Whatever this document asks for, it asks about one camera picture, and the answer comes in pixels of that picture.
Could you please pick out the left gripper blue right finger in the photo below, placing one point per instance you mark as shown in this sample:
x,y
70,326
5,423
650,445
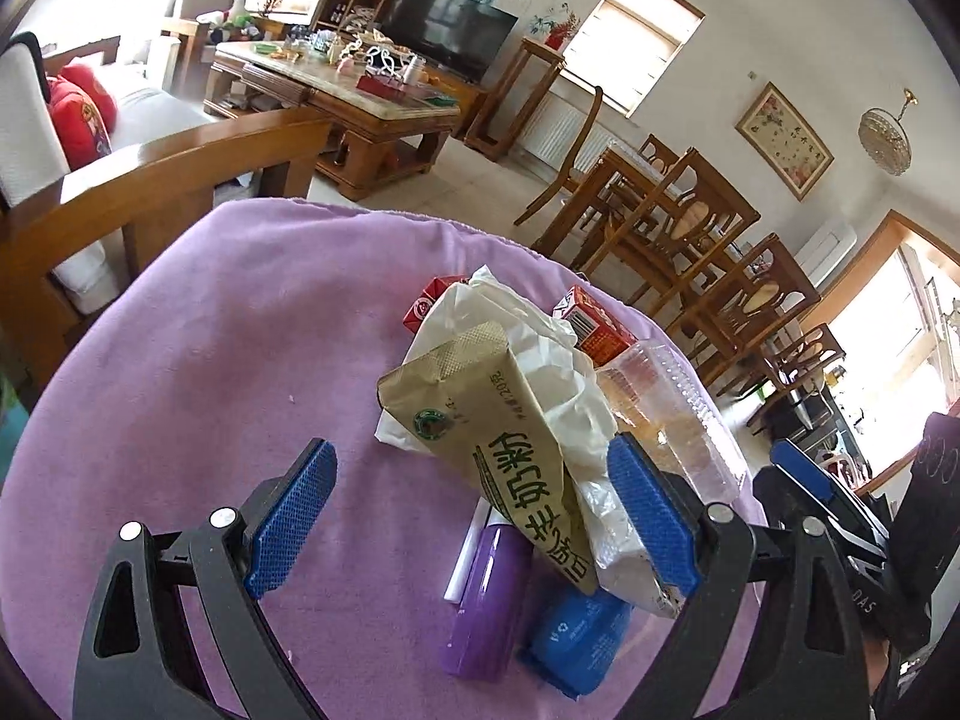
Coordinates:
x,y
776,596

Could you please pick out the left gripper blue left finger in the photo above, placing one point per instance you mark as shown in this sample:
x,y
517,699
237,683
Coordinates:
x,y
138,658

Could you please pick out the blue tissue pack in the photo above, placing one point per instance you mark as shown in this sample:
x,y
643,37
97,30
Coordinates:
x,y
571,645

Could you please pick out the clear plastic food tray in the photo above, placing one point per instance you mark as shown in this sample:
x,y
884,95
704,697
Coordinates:
x,y
657,397

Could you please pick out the purple bottle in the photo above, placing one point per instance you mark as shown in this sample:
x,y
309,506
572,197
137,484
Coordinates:
x,y
487,620

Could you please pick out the white plastic bag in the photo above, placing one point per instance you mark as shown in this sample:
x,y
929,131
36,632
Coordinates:
x,y
565,386

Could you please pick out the red snack box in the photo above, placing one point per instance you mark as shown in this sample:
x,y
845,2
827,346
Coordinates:
x,y
600,336

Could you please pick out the brown milk powder bag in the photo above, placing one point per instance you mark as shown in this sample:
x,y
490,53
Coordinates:
x,y
468,402

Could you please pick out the red cigarette box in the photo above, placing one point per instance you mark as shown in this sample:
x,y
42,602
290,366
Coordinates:
x,y
421,307

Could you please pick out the wooden chair by window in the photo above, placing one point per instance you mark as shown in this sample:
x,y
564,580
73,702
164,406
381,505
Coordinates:
x,y
789,369

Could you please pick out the wooden dining chair front right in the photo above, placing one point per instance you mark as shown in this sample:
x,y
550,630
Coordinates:
x,y
758,296

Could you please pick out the wooden dining chair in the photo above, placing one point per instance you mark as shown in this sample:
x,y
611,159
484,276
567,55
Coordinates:
x,y
758,296
674,235
564,173

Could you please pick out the white standing air conditioner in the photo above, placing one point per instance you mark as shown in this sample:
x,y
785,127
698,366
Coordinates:
x,y
825,250

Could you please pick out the purple tablecloth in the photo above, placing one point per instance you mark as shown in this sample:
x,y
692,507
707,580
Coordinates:
x,y
266,325

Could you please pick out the wooden dining chair front left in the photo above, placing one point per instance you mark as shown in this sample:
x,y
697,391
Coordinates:
x,y
674,235

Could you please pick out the hanging crystal lamp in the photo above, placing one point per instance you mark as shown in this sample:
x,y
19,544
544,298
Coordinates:
x,y
883,137

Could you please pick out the wooden dining table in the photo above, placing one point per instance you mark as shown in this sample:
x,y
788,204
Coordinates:
x,y
591,195

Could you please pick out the framed floral picture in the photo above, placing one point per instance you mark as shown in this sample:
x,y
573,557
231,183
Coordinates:
x,y
786,142

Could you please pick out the wooden sofa with cushions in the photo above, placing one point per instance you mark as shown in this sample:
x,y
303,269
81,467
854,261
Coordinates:
x,y
151,194

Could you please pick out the wooden dining chair far side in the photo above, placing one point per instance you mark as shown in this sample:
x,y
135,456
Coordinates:
x,y
564,173

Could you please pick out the red cushion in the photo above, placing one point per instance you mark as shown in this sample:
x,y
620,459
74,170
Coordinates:
x,y
83,114

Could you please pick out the wooden coffee table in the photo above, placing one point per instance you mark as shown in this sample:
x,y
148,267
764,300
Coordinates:
x,y
373,141

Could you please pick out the wooden tv cabinet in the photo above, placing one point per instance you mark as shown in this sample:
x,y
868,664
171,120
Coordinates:
x,y
469,96

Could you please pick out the tall wooden plant stand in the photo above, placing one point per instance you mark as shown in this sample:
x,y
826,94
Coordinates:
x,y
514,99

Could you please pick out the black flat television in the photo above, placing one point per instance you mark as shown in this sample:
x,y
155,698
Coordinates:
x,y
463,36

